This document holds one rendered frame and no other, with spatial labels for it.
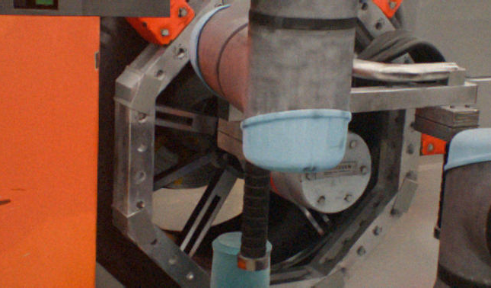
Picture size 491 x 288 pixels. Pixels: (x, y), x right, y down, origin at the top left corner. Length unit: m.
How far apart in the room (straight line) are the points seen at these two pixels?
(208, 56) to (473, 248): 0.31
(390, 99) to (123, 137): 0.40
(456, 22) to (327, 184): 0.66
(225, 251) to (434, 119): 0.37
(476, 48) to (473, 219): 1.23
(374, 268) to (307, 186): 2.12
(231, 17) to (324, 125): 0.16
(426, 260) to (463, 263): 2.79
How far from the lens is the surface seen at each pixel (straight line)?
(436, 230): 1.61
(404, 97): 1.52
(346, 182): 1.56
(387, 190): 1.83
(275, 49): 0.70
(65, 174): 1.18
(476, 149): 0.94
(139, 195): 1.56
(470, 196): 0.95
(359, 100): 1.48
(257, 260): 1.41
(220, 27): 0.83
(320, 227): 1.87
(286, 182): 1.55
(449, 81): 1.57
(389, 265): 3.67
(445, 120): 1.56
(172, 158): 1.94
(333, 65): 0.71
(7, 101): 1.14
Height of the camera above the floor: 1.25
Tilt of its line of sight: 14 degrees down
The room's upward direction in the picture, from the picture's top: 3 degrees clockwise
